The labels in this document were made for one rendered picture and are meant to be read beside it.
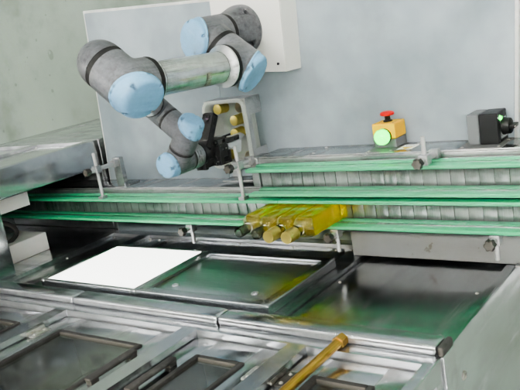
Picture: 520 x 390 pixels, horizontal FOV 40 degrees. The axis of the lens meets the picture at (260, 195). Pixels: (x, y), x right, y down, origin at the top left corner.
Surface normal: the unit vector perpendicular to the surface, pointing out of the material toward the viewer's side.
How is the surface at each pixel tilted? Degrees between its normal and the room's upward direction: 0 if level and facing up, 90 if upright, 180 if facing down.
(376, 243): 0
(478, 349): 90
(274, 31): 4
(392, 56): 0
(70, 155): 90
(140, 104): 80
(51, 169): 90
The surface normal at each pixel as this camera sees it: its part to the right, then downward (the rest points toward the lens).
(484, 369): 0.81, 0.00
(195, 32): -0.71, 0.22
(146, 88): 0.62, 0.64
